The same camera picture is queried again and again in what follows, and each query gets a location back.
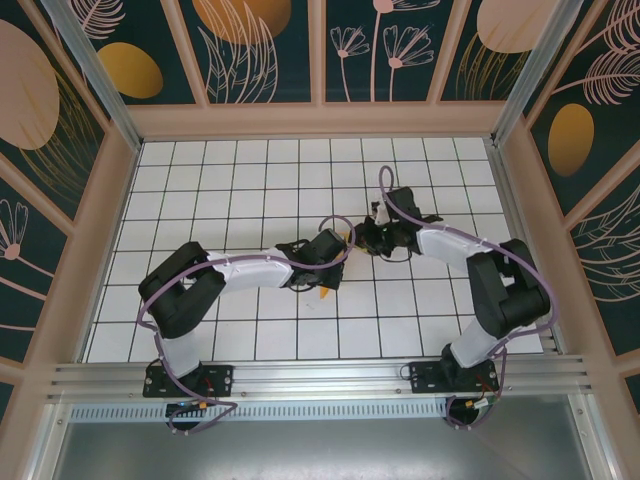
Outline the yellow paper sheet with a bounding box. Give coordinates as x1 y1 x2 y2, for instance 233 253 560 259
319 228 357 302

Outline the grey metal panel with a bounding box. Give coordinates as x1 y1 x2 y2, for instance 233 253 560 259
29 417 616 480

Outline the aluminium side rail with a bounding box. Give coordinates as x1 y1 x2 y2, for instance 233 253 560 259
488 139 564 352

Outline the aluminium front rail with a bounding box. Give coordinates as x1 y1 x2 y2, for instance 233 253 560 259
47 353 596 401

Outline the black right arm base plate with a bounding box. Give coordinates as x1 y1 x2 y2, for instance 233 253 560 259
407 359 499 396

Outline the slotted grey cable duct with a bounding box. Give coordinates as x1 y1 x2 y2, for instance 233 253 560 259
69 402 451 421

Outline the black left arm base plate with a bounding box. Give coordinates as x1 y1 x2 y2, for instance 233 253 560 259
143 363 236 399

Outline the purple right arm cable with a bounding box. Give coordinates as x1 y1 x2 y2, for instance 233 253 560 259
377 165 557 431

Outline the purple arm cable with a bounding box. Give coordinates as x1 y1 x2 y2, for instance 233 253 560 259
377 165 557 431
137 214 357 436

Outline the aluminium corner post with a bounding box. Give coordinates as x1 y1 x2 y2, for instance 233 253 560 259
42 0 144 151
489 0 581 146

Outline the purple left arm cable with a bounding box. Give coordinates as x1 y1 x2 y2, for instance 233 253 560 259
137 214 357 436

